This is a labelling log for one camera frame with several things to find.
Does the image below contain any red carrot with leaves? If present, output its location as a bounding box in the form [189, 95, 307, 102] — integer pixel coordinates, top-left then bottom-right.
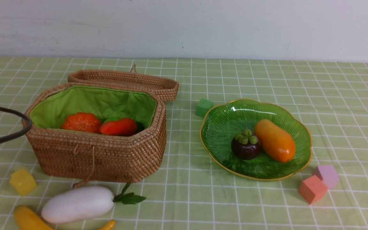
[99, 115, 138, 136]

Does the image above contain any dark purple mangosteen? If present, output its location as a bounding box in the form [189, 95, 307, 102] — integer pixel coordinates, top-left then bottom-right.
[231, 129, 262, 160]

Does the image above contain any orange yellow mango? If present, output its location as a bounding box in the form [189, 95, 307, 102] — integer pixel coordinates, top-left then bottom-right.
[254, 119, 296, 164]

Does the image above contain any orange toy pumpkin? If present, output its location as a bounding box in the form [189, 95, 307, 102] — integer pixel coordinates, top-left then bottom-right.
[60, 112, 101, 134]

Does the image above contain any white radish with leaves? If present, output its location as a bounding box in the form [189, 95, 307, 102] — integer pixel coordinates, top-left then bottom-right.
[41, 183, 146, 224]

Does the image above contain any yellow banana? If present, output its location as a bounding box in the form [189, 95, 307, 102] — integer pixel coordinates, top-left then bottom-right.
[14, 203, 113, 230]

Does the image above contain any green foam cube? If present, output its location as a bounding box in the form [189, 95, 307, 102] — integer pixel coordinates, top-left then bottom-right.
[195, 98, 214, 118]

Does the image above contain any woven rattan basket lid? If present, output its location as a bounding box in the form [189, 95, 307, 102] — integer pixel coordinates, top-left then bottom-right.
[68, 65, 179, 102]

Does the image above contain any green glass leaf plate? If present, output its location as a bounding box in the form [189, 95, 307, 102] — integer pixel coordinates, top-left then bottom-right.
[200, 99, 313, 181]

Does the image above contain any woven rattan basket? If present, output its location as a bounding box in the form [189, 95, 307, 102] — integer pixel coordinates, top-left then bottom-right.
[25, 82, 167, 182]

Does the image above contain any pink foam cube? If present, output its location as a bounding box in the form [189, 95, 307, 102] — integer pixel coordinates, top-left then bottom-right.
[298, 175, 328, 205]

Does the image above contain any purple foam cube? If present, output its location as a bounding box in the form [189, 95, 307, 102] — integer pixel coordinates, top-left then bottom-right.
[312, 165, 339, 189]

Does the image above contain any green checkered tablecloth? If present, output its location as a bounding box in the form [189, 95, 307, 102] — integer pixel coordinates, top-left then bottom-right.
[0, 57, 368, 230]

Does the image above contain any yellow foam cube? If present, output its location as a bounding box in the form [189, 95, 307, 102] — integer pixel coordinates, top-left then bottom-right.
[9, 167, 37, 196]

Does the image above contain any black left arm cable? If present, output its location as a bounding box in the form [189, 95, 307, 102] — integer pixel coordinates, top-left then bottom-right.
[0, 103, 33, 149]

